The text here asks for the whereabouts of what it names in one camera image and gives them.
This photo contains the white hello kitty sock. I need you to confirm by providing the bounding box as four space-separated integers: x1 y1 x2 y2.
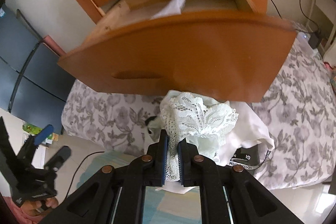
145 116 162 144

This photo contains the person's left hand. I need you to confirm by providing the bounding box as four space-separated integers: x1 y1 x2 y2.
21 197 59 217

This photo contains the black power adapter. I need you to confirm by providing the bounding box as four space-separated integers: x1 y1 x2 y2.
308 31 322 50

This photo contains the mint lace underwear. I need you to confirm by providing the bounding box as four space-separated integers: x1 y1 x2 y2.
158 90 239 182

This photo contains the pink foam mat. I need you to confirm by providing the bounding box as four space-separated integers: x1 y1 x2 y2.
43 35 66 56

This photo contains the white dollhouse shelf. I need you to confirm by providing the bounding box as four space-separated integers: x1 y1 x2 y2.
308 0 335 67

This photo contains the teal yellow plaid blanket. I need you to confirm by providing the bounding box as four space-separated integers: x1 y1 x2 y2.
76 151 202 223

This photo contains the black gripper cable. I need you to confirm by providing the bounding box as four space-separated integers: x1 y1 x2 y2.
64 151 106 198

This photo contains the white garment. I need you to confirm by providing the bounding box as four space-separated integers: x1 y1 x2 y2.
164 102 274 191

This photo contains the plain white sock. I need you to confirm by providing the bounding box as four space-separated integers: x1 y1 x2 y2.
151 0 186 20

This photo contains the black power cable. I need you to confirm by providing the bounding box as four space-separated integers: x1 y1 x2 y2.
267 0 322 36

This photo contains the dark blue cabinet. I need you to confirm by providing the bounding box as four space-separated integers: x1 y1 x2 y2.
1 5 75 134

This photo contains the floral bed sheet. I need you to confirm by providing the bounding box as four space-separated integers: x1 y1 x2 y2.
61 39 335 190

